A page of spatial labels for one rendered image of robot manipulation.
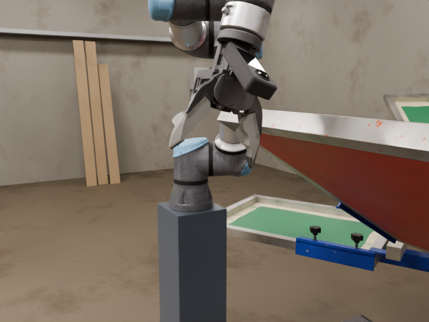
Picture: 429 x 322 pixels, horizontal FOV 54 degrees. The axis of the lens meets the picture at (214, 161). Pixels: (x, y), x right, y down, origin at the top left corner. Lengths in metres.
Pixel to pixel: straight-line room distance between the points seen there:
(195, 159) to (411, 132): 0.88
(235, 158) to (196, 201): 0.19
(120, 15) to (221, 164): 6.75
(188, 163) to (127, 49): 6.65
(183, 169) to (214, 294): 0.45
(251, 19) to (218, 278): 1.01
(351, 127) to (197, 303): 0.98
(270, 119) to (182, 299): 0.81
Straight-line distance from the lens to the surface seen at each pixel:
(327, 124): 0.70
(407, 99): 2.88
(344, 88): 6.96
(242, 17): 0.67
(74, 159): 7.77
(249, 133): 0.68
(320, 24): 7.46
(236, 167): 1.37
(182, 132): 0.62
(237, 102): 0.66
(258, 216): 2.15
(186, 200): 1.39
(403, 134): 0.60
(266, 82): 0.59
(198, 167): 1.37
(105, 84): 7.42
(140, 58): 8.01
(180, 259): 1.39
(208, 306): 1.52
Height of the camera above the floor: 1.61
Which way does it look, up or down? 10 degrees down
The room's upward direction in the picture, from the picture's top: straight up
